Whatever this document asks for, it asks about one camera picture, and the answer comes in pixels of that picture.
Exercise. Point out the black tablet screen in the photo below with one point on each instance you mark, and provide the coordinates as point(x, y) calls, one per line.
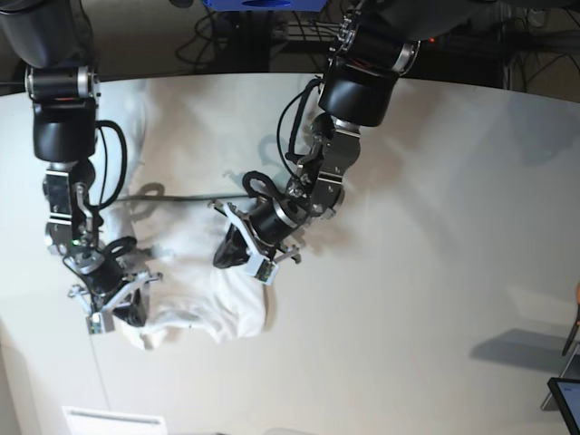
point(566, 395)

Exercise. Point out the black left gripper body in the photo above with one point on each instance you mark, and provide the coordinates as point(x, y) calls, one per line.
point(276, 216)

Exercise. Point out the black tablet stand leg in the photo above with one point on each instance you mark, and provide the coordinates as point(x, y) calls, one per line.
point(573, 333)

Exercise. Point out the blue box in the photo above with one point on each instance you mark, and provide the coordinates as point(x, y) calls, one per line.
point(266, 5)

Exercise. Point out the white paper sheet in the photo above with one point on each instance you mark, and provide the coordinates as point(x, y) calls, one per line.
point(88, 421)

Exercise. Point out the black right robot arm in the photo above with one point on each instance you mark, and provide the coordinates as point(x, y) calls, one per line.
point(54, 39)

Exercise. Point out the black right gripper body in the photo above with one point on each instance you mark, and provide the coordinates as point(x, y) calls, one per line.
point(99, 268)

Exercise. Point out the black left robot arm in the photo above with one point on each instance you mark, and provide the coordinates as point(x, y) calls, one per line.
point(376, 45)

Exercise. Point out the white T-shirt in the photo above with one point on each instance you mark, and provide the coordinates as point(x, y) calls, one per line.
point(179, 241)

